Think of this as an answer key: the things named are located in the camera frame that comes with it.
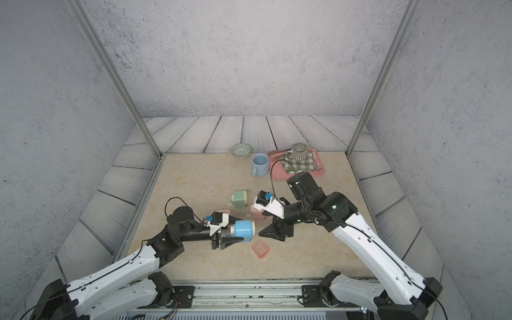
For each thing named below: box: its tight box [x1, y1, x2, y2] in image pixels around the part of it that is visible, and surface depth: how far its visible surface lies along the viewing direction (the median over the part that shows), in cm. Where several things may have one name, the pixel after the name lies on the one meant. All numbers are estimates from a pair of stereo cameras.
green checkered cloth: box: [281, 151, 315, 175], surface depth 117 cm
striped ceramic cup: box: [285, 143, 308, 162], surface depth 115 cm
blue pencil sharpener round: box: [230, 220, 256, 243], surface depth 66 cm
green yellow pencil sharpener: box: [228, 190, 248, 208], surface depth 95 cm
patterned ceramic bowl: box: [231, 143, 252, 160], surface depth 122 cm
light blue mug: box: [252, 152, 270, 178], surface depth 109 cm
